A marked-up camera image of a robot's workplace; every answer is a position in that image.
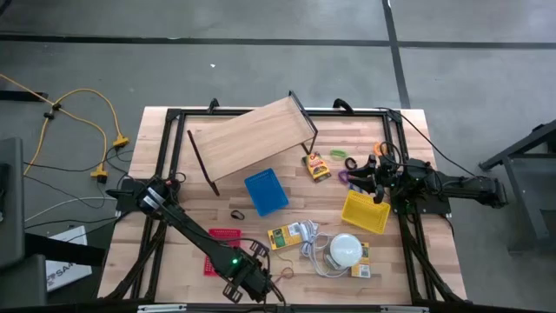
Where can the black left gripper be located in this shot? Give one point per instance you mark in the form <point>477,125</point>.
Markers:
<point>258,282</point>

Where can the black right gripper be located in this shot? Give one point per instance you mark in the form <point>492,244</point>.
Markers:
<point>391,179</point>

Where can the thin rubber band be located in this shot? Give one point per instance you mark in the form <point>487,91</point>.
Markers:
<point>282,272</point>

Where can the yellow green crayon box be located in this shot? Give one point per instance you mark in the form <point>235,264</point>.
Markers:
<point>282,237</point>
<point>362,269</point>

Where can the orange snack packet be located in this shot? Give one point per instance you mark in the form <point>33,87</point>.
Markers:
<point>317,167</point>

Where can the small black elastic loop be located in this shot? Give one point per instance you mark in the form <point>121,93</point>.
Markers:
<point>232,215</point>

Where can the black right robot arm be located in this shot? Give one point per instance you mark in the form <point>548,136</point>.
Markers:
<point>469,187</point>

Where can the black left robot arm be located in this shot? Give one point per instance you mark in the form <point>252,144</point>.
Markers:
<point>195,232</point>

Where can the wooden desk shelf riser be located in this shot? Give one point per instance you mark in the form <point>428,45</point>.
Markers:
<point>252,135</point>

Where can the blue spiral wrist coil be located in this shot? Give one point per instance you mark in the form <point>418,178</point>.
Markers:
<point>356,188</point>

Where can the yellow spiral wrist coil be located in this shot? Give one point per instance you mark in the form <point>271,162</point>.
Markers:
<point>376,150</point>

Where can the purple spiral wrist coil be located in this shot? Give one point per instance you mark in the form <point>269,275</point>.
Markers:
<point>340,176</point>

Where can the yellow plastic basket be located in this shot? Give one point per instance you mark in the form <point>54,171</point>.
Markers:
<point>365,213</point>

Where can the red plastic basket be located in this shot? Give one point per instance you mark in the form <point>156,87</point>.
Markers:
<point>228,237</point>

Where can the green spiral wrist coil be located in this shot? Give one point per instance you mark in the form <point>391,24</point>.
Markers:
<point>332,154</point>

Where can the white mushroom table lamp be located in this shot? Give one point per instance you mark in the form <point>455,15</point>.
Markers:
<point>345,251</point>

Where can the blue plastic basket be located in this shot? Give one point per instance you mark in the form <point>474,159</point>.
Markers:
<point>266,193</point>

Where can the black side table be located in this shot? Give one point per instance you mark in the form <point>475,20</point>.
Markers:
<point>525,195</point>

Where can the white printed carton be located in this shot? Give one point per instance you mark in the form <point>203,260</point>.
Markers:
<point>69,274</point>

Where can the black stand leg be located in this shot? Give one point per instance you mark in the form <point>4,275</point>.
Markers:
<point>65,250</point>

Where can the black metal table frame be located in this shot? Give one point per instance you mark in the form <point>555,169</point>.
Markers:
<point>365,113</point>

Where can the silver metal bracket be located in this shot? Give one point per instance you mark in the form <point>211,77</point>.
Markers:
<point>160,308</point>
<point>404,309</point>

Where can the black floor bracket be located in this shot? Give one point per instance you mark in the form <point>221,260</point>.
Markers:
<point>21,95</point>

